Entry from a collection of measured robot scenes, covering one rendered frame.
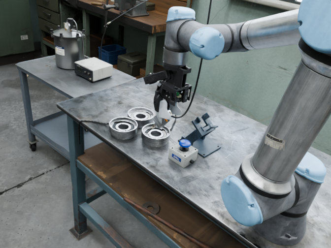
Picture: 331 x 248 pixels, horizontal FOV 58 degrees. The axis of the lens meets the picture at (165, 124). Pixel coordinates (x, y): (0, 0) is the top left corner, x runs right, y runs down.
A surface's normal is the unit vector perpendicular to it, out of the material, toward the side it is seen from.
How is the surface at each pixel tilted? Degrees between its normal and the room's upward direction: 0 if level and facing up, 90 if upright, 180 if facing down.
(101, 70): 90
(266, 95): 90
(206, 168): 0
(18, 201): 0
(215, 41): 90
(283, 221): 72
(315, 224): 0
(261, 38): 110
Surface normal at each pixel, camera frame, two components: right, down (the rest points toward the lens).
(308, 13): -0.83, 0.07
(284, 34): -0.77, 0.51
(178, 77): -0.70, 0.30
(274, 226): -0.44, 0.13
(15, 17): 0.73, 0.42
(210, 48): 0.50, 0.49
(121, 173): 0.11, -0.85
